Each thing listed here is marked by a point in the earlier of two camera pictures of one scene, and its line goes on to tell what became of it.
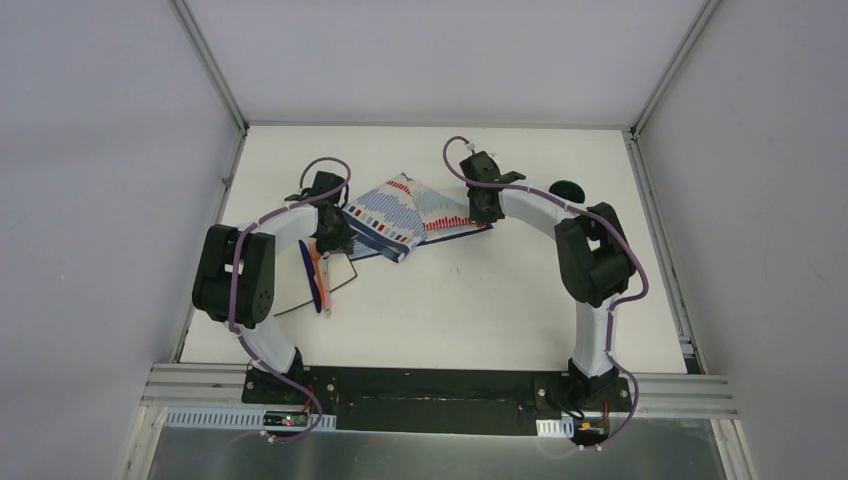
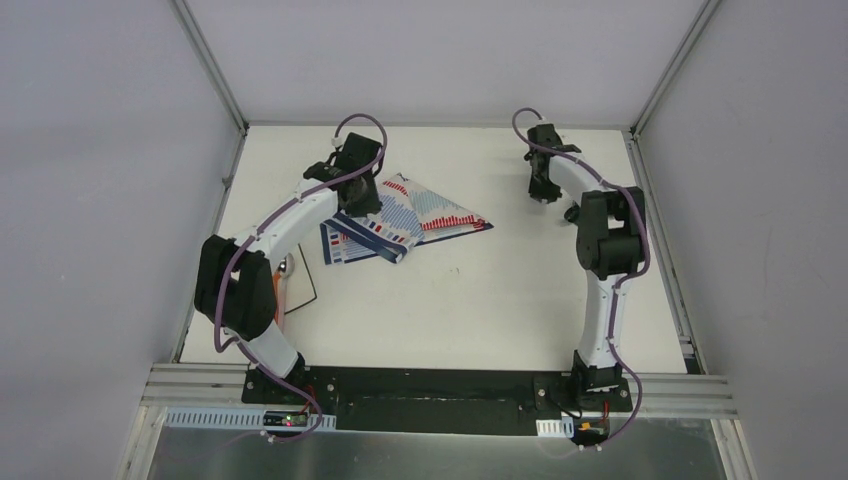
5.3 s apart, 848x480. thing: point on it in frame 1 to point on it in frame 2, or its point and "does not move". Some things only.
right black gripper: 477,215 to 539,193
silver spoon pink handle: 326,286 to 286,267
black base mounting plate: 493,400 does not move
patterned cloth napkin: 400,214 does not move
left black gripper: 337,237 to 361,196
